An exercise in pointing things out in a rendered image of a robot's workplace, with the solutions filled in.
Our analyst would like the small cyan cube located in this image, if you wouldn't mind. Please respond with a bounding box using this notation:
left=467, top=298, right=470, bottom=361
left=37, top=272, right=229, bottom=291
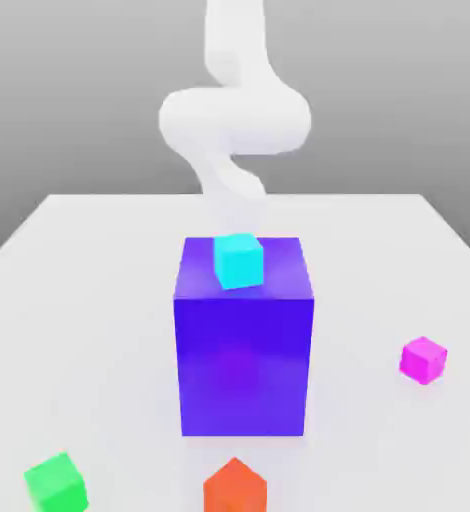
left=212, top=232, right=265, bottom=291

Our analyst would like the large blue box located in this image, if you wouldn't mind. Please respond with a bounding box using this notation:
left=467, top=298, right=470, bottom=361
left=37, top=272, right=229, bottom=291
left=172, top=236, right=315, bottom=438

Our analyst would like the small orange cube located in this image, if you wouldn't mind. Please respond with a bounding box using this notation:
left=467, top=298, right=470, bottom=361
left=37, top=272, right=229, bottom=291
left=202, top=456, right=269, bottom=512

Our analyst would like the small green cube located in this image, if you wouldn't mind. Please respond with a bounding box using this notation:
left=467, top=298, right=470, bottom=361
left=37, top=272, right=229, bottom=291
left=22, top=451, right=90, bottom=512

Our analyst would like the small magenta cube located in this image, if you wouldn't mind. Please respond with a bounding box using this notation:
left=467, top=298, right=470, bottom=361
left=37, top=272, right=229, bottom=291
left=398, top=335, right=449, bottom=386

